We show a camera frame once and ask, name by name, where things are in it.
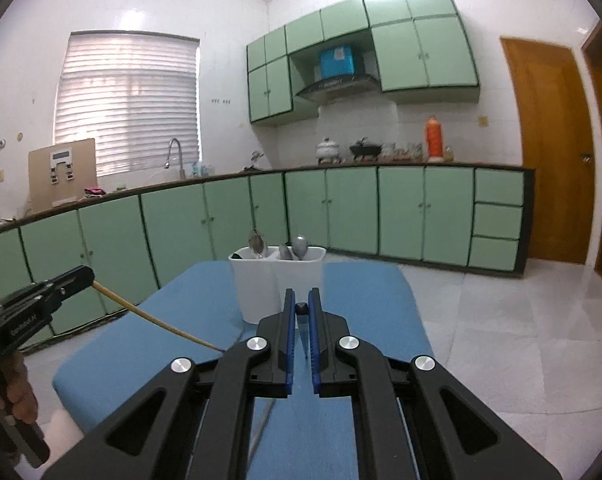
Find person's left hand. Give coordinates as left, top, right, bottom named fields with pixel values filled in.
left=0, top=352, right=38, bottom=425

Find green wall cabinets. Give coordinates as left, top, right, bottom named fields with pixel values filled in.
left=246, top=0, right=482, bottom=126

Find blue box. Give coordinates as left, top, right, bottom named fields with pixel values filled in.
left=318, top=45, right=358, bottom=78

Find white cooking pot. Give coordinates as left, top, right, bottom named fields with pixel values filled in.
left=316, top=136, right=341, bottom=165

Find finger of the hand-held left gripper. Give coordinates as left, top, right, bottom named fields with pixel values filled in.
left=36, top=266, right=96, bottom=306

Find green base cabinets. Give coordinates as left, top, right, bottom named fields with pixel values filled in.
left=0, top=162, right=536, bottom=356

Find silver spoon patterned handle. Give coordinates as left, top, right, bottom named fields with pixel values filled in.
left=248, top=229, right=268, bottom=261

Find cardboard board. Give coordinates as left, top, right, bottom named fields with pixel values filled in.
left=28, top=138, right=98, bottom=209

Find white window blind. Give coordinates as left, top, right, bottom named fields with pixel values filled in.
left=54, top=31, right=202, bottom=177

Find bamboo chopstick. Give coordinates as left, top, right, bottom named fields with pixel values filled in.
left=92, top=281, right=223, bottom=352

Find metal kitchen faucet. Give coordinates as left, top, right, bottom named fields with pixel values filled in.
left=165, top=138, right=186, bottom=180

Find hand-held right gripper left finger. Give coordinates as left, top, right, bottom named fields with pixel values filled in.
left=41, top=287, right=298, bottom=480

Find green drawer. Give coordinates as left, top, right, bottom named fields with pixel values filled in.
left=468, top=236, right=520, bottom=271
left=475, top=169, right=524, bottom=207
left=472, top=202, right=522, bottom=240

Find orange thermos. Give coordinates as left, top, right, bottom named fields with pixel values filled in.
left=425, top=115, right=444, bottom=162

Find black wok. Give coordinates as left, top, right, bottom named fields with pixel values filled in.
left=349, top=137, right=383, bottom=162

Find white two-compartment utensil holder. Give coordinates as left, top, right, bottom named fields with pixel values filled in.
left=228, top=246, right=327, bottom=325

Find black range hood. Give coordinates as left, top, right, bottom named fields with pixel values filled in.
left=295, top=74, right=379, bottom=106

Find blue tablecloth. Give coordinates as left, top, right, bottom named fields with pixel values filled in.
left=52, top=260, right=434, bottom=480

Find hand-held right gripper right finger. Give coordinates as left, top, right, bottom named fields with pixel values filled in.
left=307, top=286, right=564, bottom=480

